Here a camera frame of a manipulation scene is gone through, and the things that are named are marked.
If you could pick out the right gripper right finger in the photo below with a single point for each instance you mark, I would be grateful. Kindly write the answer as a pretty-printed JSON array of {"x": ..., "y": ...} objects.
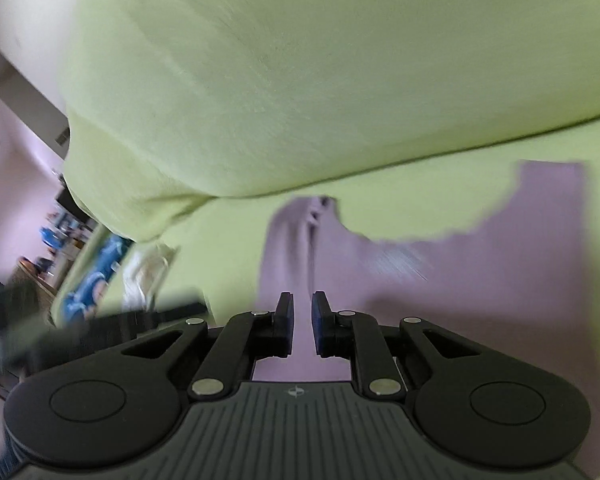
[{"x": 357, "y": 338}]

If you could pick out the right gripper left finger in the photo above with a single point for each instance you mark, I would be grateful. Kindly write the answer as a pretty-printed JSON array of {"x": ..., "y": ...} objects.
[{"x": 232, "y": 351}]

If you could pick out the purple cloth garment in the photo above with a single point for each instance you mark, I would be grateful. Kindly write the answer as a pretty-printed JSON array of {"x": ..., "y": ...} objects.
[{"x": 516, "y": 283}]

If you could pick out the blue white cloth pile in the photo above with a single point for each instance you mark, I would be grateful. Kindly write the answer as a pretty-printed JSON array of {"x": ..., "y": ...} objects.
[{"x": 82, "y": 302}]

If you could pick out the light green sofa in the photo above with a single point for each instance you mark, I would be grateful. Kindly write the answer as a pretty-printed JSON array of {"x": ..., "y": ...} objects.
[{"x": 182, "y": 111}]

